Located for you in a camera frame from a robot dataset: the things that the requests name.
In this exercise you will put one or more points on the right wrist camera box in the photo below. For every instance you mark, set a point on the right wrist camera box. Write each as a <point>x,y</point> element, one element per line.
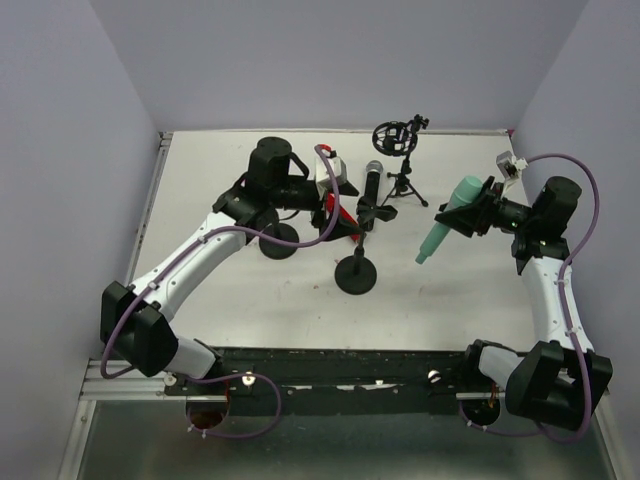
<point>511,167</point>

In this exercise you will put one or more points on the black tripod shock-mount stand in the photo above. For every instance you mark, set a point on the black tripod shock-mount stand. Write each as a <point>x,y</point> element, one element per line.
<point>399,140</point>

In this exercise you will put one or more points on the black front mounting rail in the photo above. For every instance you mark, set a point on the black front mounting rail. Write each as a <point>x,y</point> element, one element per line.
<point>336,382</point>

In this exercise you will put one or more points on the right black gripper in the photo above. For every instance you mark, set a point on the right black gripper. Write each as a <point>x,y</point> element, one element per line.
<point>480,209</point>

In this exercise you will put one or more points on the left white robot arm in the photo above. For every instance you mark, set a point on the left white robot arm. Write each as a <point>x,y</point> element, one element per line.
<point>278,200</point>

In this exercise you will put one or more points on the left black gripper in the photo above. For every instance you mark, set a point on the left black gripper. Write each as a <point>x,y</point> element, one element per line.
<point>323,212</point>

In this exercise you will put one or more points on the black glitter microphone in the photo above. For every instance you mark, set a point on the black glitter microphone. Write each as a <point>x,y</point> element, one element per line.
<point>372,192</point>

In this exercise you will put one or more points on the red glitter microphone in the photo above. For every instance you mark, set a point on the red glitter microphone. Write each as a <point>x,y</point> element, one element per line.
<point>346,226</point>

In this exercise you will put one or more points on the black round-base stand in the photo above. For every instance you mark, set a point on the black round-base stand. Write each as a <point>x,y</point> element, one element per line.
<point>356,274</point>
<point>284,233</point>

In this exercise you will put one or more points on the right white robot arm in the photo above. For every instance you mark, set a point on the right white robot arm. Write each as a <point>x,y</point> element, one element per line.
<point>561,379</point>

